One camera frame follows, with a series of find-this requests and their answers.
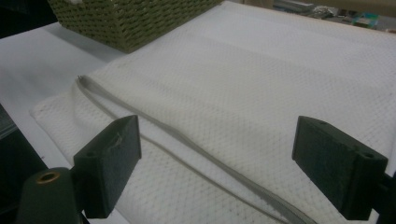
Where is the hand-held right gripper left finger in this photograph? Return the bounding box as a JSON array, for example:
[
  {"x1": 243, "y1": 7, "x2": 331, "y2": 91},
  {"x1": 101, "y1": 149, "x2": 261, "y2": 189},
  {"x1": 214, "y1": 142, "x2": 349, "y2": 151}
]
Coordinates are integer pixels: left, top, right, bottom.
[{"x1": 73, "y1": 115, "x2": 143, "y2": 219}]

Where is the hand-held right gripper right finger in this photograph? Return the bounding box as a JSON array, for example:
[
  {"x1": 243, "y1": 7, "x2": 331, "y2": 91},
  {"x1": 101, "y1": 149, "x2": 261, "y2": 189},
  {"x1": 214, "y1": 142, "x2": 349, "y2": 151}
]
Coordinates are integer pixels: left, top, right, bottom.
[{"x1": 291, "y1": 115, "x2": 389, "y2": 221}]

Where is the white mesh laundry bag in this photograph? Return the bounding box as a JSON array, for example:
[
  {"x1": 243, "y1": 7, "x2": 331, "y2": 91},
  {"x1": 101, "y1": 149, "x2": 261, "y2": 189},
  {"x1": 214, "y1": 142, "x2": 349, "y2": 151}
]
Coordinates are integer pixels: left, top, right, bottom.
[{"x1": 30, "y1": 0, "x2": 396, "y2": 224}]

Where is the teal box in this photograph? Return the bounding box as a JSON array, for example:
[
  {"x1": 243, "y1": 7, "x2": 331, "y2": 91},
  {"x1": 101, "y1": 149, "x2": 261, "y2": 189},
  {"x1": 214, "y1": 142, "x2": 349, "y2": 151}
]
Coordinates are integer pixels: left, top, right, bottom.
[{"x1": 351, "y1": 12, "x2": 379, "y2": 30}]

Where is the green woven basket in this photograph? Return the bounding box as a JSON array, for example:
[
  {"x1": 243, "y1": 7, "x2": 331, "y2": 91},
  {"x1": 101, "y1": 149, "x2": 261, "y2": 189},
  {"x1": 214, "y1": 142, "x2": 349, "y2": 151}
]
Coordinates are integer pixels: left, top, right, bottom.
[{"x1": 46, "y1": 0, "x2": 224, "y2": 54}]

